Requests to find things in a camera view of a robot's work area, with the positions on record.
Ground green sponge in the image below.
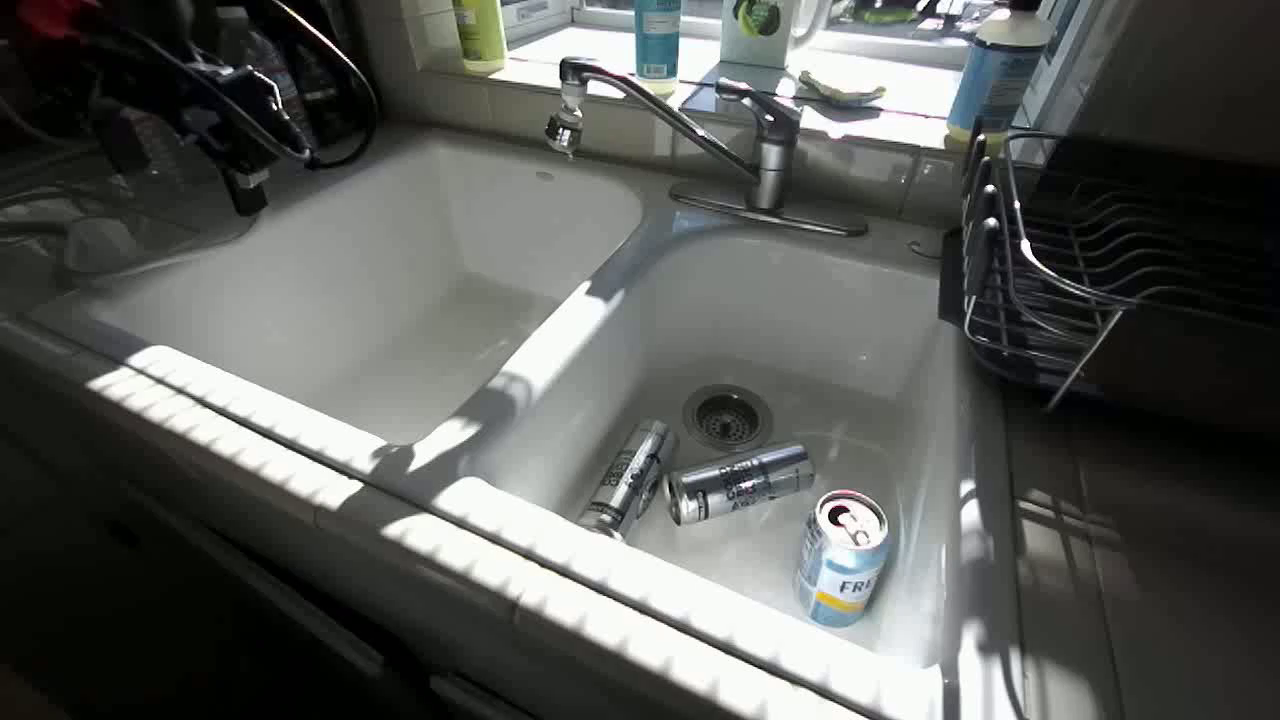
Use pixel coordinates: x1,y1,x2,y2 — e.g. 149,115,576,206
794,66,892,112

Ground metal sink strainer drain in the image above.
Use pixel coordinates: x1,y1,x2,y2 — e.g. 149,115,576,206
680,379,774,450

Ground chrome kitchen faucet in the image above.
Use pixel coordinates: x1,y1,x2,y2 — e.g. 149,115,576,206
539,53,870,241

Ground black wire dish rack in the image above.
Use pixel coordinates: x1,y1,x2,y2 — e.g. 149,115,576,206
954,122,1280,432

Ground green label spray bottle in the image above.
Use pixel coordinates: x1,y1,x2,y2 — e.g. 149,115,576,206
446,0,512,76

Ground blue label soap bottle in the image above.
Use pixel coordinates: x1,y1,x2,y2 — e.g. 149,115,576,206
626,0,685,80

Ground blue white dish soap bottle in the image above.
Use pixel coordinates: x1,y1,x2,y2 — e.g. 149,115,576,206
945,0,1055,149

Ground slim silver can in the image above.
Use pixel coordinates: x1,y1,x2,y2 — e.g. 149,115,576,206
658,439,821,528
576,414,680,540

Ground white double basin sink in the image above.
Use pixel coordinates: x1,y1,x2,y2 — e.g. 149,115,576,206
24,122,997,720

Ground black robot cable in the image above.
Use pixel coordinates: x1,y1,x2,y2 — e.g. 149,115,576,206
256,0,382,171

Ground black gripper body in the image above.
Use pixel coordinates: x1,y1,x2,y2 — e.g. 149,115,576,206
127,41,321,181

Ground blue soda can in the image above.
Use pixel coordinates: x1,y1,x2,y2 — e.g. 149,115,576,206
791,485,895,633

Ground white container green print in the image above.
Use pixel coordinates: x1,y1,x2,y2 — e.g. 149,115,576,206
716,0,808,71

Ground white window frame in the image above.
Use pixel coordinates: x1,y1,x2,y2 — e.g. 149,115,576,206
503,0,1071,71

